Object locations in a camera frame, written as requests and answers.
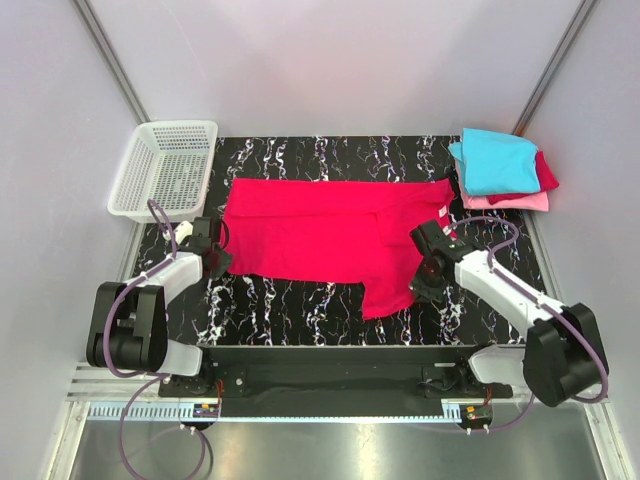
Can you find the aluminium front rail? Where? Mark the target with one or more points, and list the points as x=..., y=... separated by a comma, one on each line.
x=108, y=395

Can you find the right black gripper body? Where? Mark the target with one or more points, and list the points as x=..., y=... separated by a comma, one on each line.
x=427, y=275

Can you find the folded crimson t shirt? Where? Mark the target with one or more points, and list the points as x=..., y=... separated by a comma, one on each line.
x=546, y=179

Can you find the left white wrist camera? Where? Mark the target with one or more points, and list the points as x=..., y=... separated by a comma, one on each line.
x=180, y=233

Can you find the folded cyan t shirt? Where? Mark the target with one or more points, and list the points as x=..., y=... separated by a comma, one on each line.
x=493, y=163

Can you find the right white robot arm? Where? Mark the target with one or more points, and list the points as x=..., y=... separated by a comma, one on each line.
x=562, y=357

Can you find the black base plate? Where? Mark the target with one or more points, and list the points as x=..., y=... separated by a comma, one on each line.
x=432, y=371

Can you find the crimson t shirt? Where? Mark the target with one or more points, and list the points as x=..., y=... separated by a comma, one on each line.
x=342, y=232
x=546, y=179

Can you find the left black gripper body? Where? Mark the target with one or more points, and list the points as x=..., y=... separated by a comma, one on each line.
x=218, y=249

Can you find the folded pink t shirt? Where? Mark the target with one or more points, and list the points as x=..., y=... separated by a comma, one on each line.
x=535, y=202

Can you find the right corner aluminium post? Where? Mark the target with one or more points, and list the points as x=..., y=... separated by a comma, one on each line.
x=573, y=30

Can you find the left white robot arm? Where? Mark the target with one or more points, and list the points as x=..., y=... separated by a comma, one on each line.
x=129, y=334

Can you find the white plastic basket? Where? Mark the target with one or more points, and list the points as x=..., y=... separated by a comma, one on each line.
x=169, y=162

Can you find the left corner aluminium post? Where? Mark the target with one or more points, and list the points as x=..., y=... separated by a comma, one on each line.
x=99, y=37

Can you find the corner aluminium post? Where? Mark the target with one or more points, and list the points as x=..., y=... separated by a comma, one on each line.
x=99, y=37
x=573, y=30

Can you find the black marbled table mat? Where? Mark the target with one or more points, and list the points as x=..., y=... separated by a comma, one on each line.
x=251, y=310

